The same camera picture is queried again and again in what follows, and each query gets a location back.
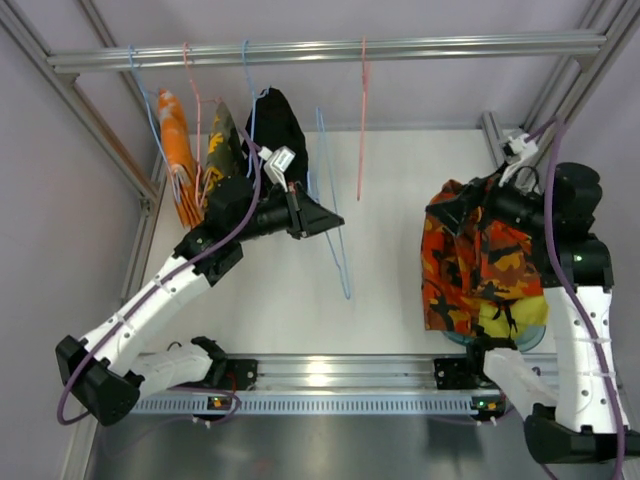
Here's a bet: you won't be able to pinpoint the teal transparent plastic bin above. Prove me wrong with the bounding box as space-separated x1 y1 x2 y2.
443 325 546 352

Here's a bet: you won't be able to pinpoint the blue hanger with black trousers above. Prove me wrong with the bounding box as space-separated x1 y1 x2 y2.
241 38 271 179

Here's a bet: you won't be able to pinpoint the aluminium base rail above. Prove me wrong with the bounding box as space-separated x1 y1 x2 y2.
124 351 624 396

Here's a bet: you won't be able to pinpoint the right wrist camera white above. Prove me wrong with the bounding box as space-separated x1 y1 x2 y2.
499 132 538 187

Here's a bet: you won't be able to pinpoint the aluminium frame post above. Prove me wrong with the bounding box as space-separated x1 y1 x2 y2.
1 1 165 301
479 0 640 166

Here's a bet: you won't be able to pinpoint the aluminium hanging rail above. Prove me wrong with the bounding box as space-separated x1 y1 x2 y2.
47 30 606 74

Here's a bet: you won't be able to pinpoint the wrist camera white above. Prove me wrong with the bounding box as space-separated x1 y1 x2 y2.
258 146 296 190
499 132 538 187

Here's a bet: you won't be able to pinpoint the blue hanger with camouflage trousers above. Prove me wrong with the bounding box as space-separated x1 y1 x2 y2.
307 106 352 301

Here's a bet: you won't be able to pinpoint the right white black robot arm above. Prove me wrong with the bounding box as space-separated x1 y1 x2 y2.
421 163 639 464

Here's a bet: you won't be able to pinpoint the orange white trousers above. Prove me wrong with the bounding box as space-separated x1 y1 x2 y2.
157 89 203 229

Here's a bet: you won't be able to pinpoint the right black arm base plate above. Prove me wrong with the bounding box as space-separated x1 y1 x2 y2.
433 357 486 390

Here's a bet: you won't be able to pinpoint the pink wire hanger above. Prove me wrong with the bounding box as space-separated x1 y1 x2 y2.
356 37 370 201
182 42 221 210

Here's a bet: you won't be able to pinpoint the aluminium frame right post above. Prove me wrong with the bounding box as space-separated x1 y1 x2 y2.
479 0 640 166

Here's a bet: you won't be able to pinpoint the orange red camouflage trousers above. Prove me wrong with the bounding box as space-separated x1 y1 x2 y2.
420 213 544 337

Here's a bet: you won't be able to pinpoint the blue wire hanger leftmost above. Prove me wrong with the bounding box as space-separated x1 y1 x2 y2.
127 45 181 203

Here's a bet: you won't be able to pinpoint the black trousers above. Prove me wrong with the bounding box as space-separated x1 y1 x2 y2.
245 87 309 185

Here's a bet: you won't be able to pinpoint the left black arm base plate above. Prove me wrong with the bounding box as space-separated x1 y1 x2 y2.
200 358 259 392

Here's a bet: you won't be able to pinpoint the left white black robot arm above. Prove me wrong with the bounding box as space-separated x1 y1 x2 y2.
55 175 344 426

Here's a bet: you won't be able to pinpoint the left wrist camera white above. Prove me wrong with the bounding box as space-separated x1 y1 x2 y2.
258 146 296 190

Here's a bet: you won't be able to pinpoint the grey slotted cable duct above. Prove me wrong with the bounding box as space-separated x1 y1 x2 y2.
132 394 504 416

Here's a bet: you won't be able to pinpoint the green yellow camouflage trousers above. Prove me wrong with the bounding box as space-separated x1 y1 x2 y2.
198 101 248 210

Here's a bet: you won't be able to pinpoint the aluminium frame left post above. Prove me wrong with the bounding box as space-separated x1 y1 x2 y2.
1 1 165 301

